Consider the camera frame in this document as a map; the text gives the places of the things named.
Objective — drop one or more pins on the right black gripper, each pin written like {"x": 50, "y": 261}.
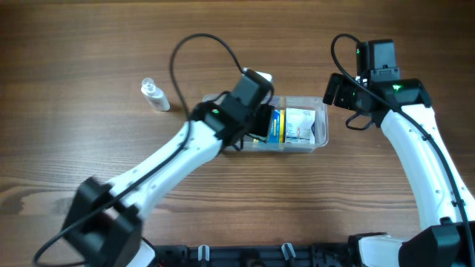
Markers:
{"x": 341, "y": 99}

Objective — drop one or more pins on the small clear white bottle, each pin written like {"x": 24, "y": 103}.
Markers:
{"x": 154, "y": 95}

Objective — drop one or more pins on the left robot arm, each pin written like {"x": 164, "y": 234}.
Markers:
{"x": 105, "y": 221}

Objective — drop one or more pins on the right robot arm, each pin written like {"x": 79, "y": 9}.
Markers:
{"x": 402, "y": 108}

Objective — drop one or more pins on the blue yellow VapoDrops box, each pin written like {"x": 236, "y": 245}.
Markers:
{"x": 277, "y": 127}

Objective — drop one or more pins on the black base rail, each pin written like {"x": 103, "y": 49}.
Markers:
{"x": 314, "y": 255}

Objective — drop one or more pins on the white Beiersdorf plaster box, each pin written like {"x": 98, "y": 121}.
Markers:
{"x": 300, "y": 126}

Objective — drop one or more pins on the clear plastic container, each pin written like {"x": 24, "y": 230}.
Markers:
{"x": 250, "y": 144}

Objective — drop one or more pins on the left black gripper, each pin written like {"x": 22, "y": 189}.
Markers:
{"x": 265, "y": 121}

